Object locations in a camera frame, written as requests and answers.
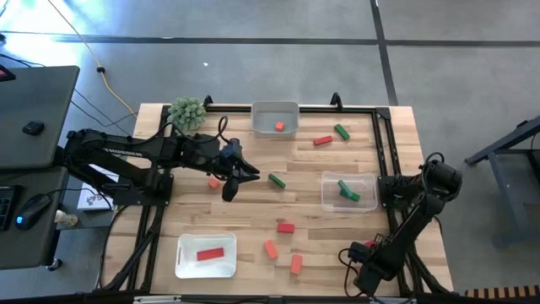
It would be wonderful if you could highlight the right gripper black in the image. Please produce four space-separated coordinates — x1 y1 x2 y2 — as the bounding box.
348 242 396 296

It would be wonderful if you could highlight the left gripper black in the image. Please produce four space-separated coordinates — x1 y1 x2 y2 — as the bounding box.
194 137 261 203

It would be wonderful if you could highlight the orange rectangular block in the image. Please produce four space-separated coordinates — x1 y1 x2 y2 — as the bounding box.
289 253 304 276
263 240 279 261

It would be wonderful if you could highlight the grey plastic bin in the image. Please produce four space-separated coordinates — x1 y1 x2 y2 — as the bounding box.
251 100 300 138

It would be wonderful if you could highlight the green plant in white pot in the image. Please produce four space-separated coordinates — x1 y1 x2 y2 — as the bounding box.
167 96 208 133

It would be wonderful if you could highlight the clear plastic bin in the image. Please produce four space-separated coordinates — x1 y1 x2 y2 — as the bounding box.
319 170 380 214

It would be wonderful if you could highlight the white plastic bin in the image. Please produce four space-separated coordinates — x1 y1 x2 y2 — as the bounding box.
175 231 238 280

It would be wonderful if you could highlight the striped wooden slat piece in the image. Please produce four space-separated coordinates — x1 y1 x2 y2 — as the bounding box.
463 285 540 299

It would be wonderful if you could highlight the white printed paper sheet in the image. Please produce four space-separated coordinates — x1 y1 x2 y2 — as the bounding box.
77 164 115 211

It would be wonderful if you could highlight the small white object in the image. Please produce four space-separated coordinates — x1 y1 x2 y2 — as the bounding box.
54 209 79 227

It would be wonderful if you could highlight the small black puck device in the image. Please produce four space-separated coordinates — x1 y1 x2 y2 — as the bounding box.
21 121 46 136

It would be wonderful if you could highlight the black computer mouse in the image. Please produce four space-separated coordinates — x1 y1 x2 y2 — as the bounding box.
14 193 52 231

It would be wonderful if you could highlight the dark grey desk top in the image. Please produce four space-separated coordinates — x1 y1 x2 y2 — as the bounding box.
0 166 69 270
0 65 80 170

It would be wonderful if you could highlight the black keyboard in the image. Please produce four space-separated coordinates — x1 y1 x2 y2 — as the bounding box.
0 185 14 231

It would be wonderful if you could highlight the silver metal bracket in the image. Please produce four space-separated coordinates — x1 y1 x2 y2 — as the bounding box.
369 297 417 304
133 295 182 304

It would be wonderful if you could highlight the black metal table frame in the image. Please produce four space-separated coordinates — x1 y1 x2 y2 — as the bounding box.
100 103 455 296

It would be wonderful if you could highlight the thin black floor cable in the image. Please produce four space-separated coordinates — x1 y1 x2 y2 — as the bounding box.
69 88 136 138

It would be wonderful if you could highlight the yellow cable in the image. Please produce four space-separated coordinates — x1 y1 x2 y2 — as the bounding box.
46 0 138 119

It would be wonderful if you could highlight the dark metal cart frame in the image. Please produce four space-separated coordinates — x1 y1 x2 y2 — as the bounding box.
465 116 540 246

